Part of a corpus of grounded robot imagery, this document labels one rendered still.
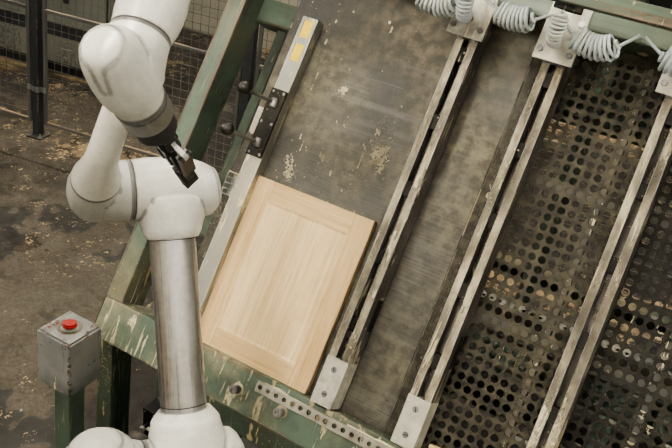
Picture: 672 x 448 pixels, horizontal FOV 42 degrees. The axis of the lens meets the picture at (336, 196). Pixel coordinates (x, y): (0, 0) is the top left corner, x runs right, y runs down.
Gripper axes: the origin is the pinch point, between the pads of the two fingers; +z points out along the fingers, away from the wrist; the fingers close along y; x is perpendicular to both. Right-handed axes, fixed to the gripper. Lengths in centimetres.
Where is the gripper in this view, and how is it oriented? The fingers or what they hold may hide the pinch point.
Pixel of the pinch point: (185, 173)
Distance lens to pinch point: 167.6
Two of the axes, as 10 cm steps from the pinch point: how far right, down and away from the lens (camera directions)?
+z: 1.5, 4.4, 8.9
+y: -7.3, -5.6, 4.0
